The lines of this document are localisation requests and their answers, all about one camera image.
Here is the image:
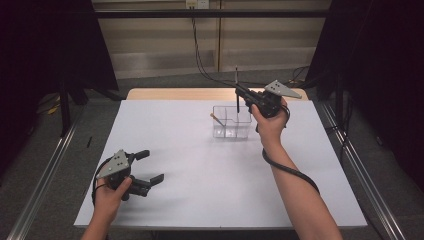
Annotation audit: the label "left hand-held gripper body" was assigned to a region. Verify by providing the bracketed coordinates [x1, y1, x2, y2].
[96, 149, 153, 202]

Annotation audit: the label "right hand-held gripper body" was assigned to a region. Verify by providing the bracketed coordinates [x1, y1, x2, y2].
[245, 79, 303, 120]

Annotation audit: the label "black brush with orange tip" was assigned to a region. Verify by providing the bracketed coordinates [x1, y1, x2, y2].
[209, 112, 226, 128]

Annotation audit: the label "clear plastic organizer box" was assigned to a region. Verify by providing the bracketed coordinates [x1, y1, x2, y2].
[212, 105, 253, 140]

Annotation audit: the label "person's right hand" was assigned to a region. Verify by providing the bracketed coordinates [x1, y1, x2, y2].
[250, 98, 291, 150]

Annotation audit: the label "person's left hand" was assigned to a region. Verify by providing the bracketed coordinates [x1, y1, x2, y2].
[94, 176, 133, 222]

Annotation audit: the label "white table board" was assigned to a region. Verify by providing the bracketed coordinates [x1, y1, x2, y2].
[73, 99, 368, 231]

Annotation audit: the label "wooden table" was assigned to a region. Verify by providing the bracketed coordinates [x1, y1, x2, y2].
[125, 87, 309, 102]

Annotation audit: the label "black metal stand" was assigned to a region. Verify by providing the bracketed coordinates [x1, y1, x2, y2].
[58, 78, 73, 138]

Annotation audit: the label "black horizontal bar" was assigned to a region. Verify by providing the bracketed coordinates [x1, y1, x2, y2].
[94, 9, 331, 19]

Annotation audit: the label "black curtain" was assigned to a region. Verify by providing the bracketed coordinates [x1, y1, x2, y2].
[304, 0, 424, 191]
[0, 0, 119, 174]

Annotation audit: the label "left hand-held gripper black cable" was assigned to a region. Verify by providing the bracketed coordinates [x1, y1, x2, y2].
[91, 163, 112, 206]

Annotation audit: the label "hand-held gripper black cable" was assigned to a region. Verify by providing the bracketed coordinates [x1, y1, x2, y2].
[91, 163, 112, 206]
[254, 104, 321, 195]

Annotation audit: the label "black wall cables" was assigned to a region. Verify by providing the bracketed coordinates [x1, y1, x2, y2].
[190, 16, 311, 88]

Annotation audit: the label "right hand-held gripper black cable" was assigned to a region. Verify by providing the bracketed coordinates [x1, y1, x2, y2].
[254, 104, 321, 195]

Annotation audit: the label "aluminium floor rail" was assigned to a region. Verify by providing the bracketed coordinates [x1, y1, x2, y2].
[6, 109, 84, 240]
[319, 101, 406, 240]

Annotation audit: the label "yellow floor cable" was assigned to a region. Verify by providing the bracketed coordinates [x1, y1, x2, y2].
[46, 103, 62, 116]

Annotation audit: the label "white wall socket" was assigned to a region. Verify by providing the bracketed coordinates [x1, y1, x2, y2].
[185, 0, 210, 10]

